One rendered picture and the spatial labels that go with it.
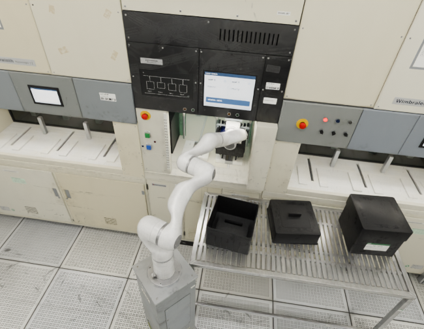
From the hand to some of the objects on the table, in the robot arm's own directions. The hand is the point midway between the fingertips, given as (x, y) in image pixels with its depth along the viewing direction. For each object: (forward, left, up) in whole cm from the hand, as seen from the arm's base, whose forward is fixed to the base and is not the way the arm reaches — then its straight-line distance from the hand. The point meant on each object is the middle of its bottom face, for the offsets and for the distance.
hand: (233, 119), depth 214 cm
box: (+29, -106, -45) cm, 118 cm away
